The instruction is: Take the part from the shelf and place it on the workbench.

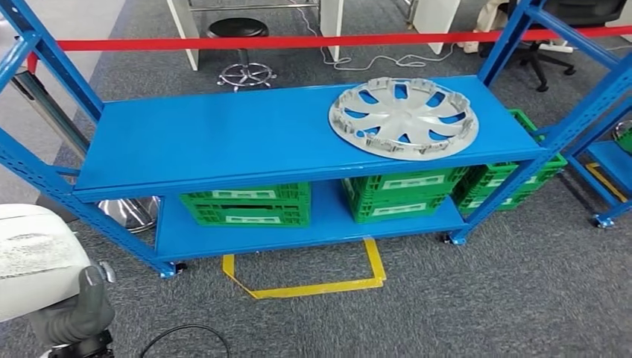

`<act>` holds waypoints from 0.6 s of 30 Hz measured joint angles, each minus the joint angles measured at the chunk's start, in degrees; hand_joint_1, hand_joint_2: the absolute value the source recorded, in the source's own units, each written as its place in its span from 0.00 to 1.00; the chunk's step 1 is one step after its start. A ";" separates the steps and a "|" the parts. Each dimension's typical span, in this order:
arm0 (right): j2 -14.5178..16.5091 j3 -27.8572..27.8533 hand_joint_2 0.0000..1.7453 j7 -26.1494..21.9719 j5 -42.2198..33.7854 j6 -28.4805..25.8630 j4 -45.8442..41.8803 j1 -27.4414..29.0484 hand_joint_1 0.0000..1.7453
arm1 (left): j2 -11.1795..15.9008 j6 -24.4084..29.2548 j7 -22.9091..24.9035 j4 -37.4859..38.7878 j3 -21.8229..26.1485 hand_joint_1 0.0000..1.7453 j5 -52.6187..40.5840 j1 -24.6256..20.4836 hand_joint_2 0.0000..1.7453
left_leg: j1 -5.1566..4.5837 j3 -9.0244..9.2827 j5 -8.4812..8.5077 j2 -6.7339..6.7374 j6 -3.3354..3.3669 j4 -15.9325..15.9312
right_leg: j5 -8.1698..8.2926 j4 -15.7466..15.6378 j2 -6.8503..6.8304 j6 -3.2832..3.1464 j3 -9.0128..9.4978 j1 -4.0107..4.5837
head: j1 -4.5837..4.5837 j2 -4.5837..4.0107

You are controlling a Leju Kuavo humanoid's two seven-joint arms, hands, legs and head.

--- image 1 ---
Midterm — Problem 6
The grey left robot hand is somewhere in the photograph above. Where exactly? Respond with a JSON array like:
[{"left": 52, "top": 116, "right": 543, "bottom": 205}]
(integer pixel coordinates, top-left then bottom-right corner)
[{"left": 28, "top": 260, "right": 118, "bottom": 347}]

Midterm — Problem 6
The white curved plastic part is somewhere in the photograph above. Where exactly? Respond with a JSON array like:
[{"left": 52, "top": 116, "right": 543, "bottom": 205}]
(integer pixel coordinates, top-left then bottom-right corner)
[{"left": 0, "top": 203, "right": 93, "bottom": 323}]

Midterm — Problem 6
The blue metal shelf rack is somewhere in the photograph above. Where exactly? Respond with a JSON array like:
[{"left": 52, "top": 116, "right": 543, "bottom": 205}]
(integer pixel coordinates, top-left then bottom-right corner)
[
  {"left": 0, "top": 0, "right": 632, "bottom": 280},
  {"left": 563, "top": 96, "right": 632, "bottom": 229}
]

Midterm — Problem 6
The silver round part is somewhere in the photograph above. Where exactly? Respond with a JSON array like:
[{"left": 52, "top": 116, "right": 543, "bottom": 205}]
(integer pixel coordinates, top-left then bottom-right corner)
[{"left": 612, "top": 119, "right": 632, "bottom": 144}]

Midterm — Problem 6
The white desk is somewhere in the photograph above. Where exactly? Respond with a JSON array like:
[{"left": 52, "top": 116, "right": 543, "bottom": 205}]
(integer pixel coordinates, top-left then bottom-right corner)
[
  {"left": 166, "top": 0, "right": 345, "bottom": 72},
  {"left": 407, "top": 0, "right": 461, "bottom": 55}
]

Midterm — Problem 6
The black round stool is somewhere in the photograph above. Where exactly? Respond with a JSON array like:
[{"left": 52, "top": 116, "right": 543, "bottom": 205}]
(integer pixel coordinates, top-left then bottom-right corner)
[{"left": 206, "top": 17, "right": 279, "bottom": 93}]

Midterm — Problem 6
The red barrier belt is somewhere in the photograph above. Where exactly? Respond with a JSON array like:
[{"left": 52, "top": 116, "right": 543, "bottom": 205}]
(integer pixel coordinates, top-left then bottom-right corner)
[{"left": 27, "top": 25, "right": 632, "bottom": 75}]

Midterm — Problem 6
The silver wheel hubcap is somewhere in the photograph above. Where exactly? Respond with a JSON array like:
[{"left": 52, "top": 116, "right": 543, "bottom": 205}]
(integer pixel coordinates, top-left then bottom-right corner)
[{"left": 328, "top": 76, "right": 480, "bottom": 162}]

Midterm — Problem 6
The person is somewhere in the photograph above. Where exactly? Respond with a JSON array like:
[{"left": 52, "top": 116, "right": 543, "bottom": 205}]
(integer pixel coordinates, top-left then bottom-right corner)
[{"left": 456, "top": 0, "right": 510, "bottom": 54}]

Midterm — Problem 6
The yellow floor tape strip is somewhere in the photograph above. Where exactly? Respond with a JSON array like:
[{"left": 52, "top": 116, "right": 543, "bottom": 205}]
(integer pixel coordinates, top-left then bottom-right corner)
[{"left": 584, "top": 163, "right": 628, "bottom": 204}]

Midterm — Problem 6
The white power strip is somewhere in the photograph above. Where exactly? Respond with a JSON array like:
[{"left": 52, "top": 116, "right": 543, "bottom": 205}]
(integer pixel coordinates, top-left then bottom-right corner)
[{"left": 538, "top": 40, "right": 575, "bottom": 54}]

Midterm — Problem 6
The black office chair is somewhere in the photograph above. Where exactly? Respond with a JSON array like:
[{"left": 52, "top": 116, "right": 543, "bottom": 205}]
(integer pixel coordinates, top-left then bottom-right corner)
[{"left": 478, "top": 0, "right": 628, "bottom": 93}]

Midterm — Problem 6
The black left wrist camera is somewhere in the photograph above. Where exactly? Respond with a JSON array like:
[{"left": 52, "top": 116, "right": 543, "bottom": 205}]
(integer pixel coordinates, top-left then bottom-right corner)
[{"left": 46, "top": 330, "right": 116, "bottom": 358}]

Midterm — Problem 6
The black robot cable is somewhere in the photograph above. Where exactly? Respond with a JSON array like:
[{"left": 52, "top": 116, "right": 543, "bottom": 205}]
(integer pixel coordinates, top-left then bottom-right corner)
[{"left": 139, "top": 323, "right": 232, "bottom": 358}]

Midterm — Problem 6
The white floor cable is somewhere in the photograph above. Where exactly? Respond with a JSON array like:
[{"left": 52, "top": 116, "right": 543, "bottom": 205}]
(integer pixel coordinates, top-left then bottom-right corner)
[{"left": 296, "top": 0, "right": 458, "bottom": 72}]

